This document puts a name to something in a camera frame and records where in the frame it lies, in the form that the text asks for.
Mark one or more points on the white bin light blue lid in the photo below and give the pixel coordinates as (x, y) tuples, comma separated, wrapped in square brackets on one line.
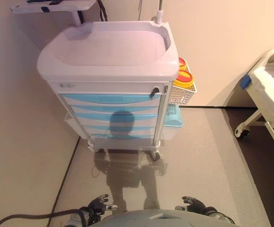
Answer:
[(173, 117)]

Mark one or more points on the white medical cart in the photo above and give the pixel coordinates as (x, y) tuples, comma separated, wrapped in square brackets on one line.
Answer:
[(108, 73)]

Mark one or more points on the white hospital bed frame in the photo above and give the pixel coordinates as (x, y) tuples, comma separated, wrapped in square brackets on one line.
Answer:
[(252, 118)]

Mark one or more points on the blue bed clip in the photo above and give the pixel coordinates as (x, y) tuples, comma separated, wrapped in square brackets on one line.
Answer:
[(245, 82)]

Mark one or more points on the cart caster wheel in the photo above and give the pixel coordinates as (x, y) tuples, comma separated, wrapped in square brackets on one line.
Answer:
[(156, 156)]

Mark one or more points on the black cart lock key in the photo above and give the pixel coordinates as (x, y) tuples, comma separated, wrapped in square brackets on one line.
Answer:
[(154, 91)]

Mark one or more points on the thin metal rod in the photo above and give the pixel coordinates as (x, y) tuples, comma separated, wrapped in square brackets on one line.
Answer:
[(139, 9)]

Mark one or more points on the white bed sheet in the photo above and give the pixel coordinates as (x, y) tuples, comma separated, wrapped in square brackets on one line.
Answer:
[(271, 82)]

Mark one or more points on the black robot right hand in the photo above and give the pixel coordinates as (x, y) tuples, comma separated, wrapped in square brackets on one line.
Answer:
[(197, 206)]

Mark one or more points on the blue-fronted cart drawer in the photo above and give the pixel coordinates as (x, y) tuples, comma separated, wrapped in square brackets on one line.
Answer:
[(113, 98), (96, 128), (99, 137), (91, 117), (113, 109)]

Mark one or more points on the grey robot torso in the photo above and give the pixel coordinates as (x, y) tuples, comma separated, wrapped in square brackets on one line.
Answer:
[(146, 218)]

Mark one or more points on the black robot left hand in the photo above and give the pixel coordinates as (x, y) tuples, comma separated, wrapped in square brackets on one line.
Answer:
[(96, 206)]

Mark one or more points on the white plastic side bin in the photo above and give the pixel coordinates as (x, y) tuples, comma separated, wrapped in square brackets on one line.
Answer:
[(73, 125)]

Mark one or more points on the white bed caster wheel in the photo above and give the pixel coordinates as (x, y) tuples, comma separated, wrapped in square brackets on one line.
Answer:
[(242, 133)]

